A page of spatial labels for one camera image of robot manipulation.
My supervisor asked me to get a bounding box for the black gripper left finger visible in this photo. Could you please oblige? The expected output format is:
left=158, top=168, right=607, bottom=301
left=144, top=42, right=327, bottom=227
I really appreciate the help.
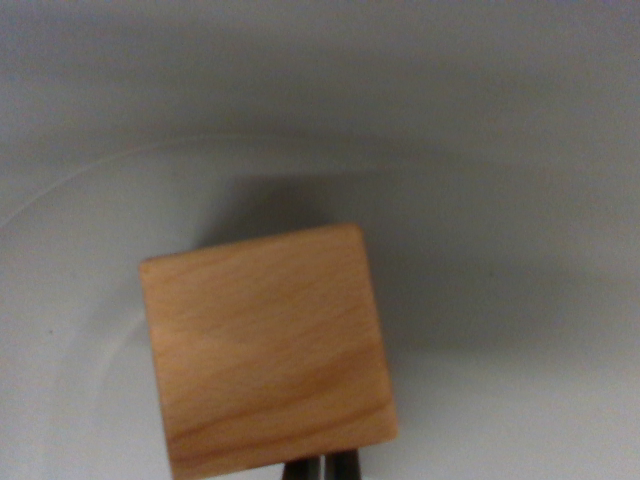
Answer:
left=281, top=454, right=324, bottom=480

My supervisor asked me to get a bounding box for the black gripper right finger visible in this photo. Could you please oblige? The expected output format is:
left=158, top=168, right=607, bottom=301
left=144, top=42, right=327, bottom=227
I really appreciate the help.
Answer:
left=324, top=448, right=364, bottom=480

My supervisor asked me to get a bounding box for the wooden cube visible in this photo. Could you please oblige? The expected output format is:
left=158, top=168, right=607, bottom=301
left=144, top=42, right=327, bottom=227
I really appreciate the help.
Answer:
left=138, top=222, right=400, bottom=480

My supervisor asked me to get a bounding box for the grey plastic bin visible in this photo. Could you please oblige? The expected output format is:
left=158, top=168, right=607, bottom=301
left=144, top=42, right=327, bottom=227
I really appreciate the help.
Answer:
left=0, top=0, right=640, bottom=480

